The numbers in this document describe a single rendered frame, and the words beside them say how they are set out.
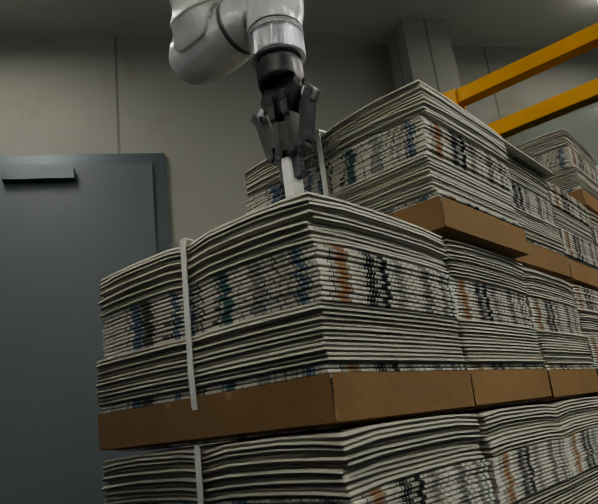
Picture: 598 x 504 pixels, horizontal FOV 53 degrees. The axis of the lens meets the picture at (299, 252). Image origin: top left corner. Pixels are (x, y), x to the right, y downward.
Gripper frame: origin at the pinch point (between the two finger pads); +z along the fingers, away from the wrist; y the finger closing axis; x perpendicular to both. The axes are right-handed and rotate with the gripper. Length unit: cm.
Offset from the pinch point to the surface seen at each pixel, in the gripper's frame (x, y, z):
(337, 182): -7.0, -3.1, -0.4
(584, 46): -150, -20, -83
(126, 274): 21.7, 11.7, 14.2
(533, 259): -43.8, -18.3, 11.1
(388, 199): -6.2, -11.9, 5.7
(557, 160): -95, -15, -25
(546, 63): -150, -7, -83
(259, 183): -7.6, 13.6, -6.5
